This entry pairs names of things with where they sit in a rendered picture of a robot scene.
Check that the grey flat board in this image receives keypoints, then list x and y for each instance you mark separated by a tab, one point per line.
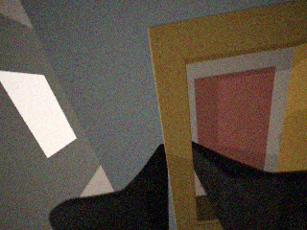
100	51

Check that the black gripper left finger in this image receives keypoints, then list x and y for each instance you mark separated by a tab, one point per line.
142	205

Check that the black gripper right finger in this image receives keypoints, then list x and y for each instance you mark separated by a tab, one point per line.
245	198

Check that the yellow picture frame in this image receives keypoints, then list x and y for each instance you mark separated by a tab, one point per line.
236	83

